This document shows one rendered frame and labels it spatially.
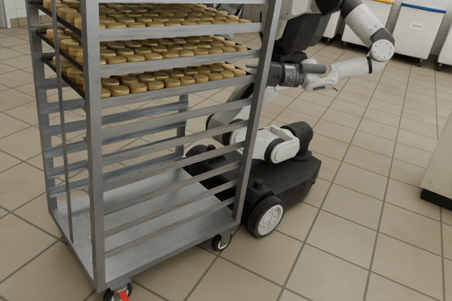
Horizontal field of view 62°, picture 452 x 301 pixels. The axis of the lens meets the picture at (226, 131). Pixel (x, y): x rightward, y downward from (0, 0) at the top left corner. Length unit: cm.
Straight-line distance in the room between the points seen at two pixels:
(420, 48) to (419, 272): 413
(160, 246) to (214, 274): 27
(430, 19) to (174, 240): 479
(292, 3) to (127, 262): 115
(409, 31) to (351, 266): 429
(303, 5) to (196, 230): 99
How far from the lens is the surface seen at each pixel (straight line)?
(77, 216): 164
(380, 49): 146
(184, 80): 120
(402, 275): 192
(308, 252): 182
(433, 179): 242
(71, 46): 116
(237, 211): 161
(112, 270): 142
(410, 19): 568
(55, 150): 155
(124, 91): 109
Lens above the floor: 120
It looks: 27 degrees down
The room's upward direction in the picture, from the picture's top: 8 degrees clockwise
